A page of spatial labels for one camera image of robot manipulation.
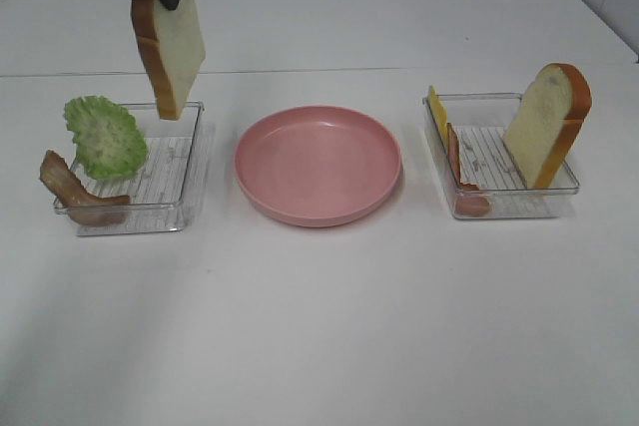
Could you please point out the bread slice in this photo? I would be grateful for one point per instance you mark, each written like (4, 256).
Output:
(551, 113)
(172, 49)

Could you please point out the green lettuce leaf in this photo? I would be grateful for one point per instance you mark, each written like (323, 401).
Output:
(109, 144)

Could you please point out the clear left plastic tray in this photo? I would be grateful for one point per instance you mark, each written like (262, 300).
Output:
(165, 193)

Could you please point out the clear plastic tray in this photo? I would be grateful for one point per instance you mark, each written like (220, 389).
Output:
(480, 119)
(165, 193)

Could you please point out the pink round plate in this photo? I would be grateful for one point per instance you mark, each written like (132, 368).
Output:
(317, 166)

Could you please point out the yellow cheese slice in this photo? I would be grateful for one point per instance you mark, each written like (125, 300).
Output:
(439, 113)

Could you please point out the clear right plastic tray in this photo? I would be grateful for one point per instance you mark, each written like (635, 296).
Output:
(480, 119)

